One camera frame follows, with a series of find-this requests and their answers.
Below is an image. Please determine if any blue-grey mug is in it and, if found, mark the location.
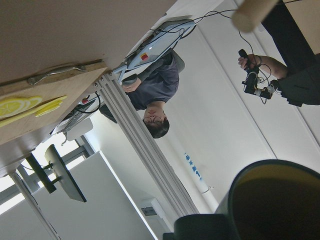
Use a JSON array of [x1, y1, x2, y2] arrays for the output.
[[162, 159, 320, 240]]

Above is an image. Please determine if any wooden cup rack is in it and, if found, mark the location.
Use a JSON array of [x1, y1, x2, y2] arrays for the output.
[[231, 0, 278, 33]]

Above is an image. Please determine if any seated person with glasses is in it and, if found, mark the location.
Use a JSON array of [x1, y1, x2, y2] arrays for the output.
[[99, 51, 186, 140]]

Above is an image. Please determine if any teach pendant blue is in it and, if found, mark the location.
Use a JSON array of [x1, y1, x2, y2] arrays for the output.
[[125, 19, 196, 71]]

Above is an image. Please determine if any bamboo cutting board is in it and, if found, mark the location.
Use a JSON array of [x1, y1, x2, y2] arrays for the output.
[[0, 61, 109, 144]]

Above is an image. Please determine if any black monitor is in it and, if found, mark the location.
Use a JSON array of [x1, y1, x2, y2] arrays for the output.
[[26, 144, 87, 203]]

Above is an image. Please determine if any yellow plastic knife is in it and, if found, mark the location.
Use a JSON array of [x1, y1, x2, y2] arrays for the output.
[[0, 95, 67, 127]]

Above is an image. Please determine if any standing person with controller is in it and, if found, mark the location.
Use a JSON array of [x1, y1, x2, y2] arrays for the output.
[[238, 0, 320, 107]]

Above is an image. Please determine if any lemon slice top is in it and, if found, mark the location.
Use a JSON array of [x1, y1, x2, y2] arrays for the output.
[[0, 95, 43, 119]]

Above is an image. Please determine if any aluminium frame post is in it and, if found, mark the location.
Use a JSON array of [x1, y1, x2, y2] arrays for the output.
[[93, 73, 199, 217]]

